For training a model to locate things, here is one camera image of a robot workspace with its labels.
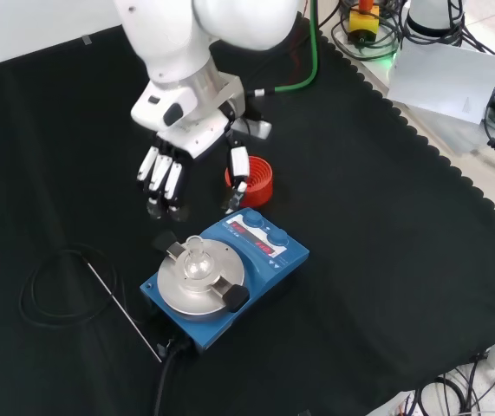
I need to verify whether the pale board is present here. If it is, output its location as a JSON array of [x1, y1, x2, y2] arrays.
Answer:
[[387, 41, 495, 126]]

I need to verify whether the clear round-bottom glass flask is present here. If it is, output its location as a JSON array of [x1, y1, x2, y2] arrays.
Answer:
[[181, 236, 213, 282]]

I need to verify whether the black heater power cable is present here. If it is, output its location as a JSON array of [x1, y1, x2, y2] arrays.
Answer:
[[151, 333, 196, 416]]

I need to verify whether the heater with blue base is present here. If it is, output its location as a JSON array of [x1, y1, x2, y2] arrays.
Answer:
[[139, 207, 310, 357]]

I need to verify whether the black bench cloth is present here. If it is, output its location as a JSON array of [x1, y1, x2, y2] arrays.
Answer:
[[0, 10, 495, 416]]

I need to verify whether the yellow stop button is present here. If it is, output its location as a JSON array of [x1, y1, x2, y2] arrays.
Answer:
[[347, 0, 381, 46]]

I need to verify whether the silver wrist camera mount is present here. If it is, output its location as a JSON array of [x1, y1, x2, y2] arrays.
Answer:
[[225, 75, 273, 140]]

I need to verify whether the steel temperature probe rod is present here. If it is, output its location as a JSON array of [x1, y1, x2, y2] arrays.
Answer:
[[88, 263, 163, 363]]

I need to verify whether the green cable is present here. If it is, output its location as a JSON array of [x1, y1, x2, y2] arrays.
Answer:
[[246, 0, 319, 97]]

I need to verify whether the orange ribbed ring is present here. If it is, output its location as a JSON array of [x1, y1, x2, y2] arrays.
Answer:
[[225, 155, 276, 207]]

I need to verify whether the thin black probe cable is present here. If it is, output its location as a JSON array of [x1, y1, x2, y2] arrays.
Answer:
[[19, 244, 120, 327]]

